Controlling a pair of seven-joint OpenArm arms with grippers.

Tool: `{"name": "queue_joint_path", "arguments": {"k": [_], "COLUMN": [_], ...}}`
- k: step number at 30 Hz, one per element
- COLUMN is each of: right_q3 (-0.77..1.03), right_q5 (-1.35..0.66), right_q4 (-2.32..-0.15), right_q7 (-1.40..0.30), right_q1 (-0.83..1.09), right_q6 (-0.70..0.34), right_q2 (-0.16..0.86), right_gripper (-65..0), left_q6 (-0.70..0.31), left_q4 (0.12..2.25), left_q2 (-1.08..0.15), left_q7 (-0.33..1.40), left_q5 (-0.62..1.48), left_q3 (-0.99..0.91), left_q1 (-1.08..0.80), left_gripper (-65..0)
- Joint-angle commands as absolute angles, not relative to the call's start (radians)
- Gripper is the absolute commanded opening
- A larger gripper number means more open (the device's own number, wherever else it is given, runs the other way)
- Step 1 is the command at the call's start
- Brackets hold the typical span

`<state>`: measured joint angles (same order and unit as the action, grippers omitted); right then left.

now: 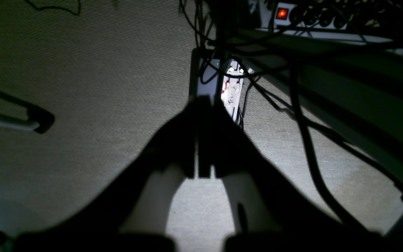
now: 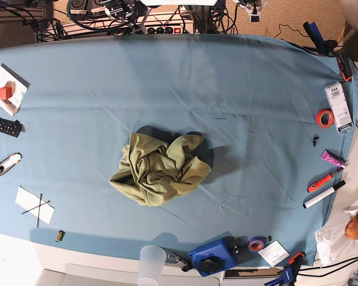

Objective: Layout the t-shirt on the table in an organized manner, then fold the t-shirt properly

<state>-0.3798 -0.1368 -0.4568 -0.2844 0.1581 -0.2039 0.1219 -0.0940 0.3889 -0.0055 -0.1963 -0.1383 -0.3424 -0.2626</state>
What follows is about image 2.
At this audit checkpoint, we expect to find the blue table cloth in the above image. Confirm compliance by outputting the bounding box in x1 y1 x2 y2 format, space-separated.
0 35 358 265

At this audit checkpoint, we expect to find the blue orange bar clamp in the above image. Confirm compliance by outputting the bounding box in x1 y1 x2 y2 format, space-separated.
264 251 305 286

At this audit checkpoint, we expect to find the purple tube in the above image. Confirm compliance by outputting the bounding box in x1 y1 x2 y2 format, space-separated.
321 150 346 168

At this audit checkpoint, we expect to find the black remote control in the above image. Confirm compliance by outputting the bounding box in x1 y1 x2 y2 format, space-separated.
0 117 23 138

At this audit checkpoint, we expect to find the orange black clamp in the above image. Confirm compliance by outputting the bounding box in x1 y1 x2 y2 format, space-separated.
336 53 353 82

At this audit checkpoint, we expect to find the white power strip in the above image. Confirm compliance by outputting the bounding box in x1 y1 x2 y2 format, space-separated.
134 13 198 35

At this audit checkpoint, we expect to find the blue handled clamp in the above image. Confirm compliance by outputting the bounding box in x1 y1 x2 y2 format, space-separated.
303 22 338 56

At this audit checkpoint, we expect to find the white notepad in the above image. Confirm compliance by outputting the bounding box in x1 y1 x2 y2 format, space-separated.
0 64 30 117

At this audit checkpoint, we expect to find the purple tape roll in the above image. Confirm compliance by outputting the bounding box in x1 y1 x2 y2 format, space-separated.
247 236 267 252

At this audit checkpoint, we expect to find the white webcam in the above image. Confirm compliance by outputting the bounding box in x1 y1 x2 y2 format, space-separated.
237 0 269 23

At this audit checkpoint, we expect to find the clear packaged box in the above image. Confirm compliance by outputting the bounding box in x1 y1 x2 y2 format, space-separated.
325 82 353 133

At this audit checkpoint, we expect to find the white paper sheet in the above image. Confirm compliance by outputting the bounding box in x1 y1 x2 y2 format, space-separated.
15 186 55 224

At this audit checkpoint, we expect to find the black cable tie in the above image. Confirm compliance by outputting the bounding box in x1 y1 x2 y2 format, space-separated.
36 193 43 228
21 201 50 215

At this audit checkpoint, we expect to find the small black clip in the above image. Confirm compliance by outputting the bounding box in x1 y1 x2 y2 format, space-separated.
312 135 319 147

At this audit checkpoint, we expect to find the white card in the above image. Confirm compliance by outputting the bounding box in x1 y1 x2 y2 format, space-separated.
258 240 289 267

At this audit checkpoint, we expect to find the translucent plastic cup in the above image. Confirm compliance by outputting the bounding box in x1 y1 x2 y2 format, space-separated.
137 245 167 286

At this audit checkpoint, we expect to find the orange pen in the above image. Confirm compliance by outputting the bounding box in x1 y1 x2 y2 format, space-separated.
307 167 344 193

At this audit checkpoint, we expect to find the blue plastic box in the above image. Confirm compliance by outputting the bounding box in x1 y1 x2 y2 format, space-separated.
187 238 237 277

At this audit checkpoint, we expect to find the orange tape roll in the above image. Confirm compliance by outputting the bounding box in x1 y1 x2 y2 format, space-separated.
316 109 334 129

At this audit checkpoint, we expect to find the white black marker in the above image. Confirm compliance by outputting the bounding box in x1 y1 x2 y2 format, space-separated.
303 181 346 209

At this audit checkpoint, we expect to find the white plastic bag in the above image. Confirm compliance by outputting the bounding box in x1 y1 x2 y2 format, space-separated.
314 199 358 266

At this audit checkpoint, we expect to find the small green yellow battery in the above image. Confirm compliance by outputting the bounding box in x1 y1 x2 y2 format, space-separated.
55 230 65 242

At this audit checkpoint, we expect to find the black knob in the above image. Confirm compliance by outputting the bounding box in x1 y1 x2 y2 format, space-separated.
198 256 220 275

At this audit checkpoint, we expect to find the metal carabiner keyring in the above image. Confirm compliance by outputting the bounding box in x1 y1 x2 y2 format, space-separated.
168 253 193 272

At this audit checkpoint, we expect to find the red cube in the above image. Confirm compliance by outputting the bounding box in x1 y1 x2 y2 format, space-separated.
0 86 13 100

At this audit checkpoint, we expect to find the olive green t-shirt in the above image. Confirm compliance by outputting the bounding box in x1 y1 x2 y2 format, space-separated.
109 133 211 207

